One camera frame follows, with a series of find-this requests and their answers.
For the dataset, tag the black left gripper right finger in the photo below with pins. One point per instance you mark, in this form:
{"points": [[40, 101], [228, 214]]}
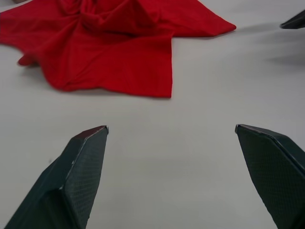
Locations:
{"points": [[274, 171]]}

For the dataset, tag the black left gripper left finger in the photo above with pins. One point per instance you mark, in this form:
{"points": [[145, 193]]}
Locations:
{"points": [[71, 181]]}

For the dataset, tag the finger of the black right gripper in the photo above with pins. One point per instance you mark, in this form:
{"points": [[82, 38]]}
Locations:
{"points": [[295, 22]]}

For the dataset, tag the red t-shirt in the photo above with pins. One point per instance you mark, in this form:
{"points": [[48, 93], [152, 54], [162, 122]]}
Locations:
{"points": [[100, 47]]}

